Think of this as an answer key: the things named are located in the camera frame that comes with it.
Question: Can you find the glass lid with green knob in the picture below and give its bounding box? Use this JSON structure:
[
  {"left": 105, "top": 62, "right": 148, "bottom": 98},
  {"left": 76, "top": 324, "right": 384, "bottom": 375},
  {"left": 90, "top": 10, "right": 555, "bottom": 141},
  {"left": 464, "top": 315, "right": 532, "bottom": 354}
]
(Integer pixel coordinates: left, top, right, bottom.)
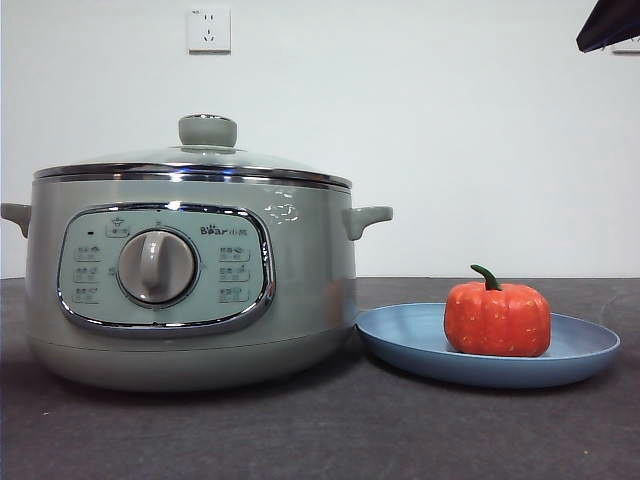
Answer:
[{"left": 33, "top": 113, "right": 354, "bottom": 190}]

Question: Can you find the pale green electric steamer pot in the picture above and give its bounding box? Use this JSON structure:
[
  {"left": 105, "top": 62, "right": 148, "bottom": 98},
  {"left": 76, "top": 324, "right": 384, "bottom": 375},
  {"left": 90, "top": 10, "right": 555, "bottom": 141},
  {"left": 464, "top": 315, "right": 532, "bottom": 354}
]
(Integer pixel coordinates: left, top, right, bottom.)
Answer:
[{"left": 0, "top": 177, "right": 395, "bottom": 393}]

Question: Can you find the blue round plate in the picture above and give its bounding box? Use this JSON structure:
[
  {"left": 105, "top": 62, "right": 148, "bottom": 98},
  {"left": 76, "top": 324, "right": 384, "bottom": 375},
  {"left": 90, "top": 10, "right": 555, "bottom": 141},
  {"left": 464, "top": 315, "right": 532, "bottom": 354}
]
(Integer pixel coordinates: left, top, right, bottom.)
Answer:
[{"left": 355, "top": 301, "right": 623, "bottom": 390}]

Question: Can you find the orange pumpkin with green stem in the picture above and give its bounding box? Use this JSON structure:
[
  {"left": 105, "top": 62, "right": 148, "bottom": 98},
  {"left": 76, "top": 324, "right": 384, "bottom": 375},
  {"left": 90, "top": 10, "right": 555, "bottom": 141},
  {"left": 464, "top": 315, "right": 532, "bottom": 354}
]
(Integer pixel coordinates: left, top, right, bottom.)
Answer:
[{"left": 443, "top": 263, "right": 553, "bottom": 358}]

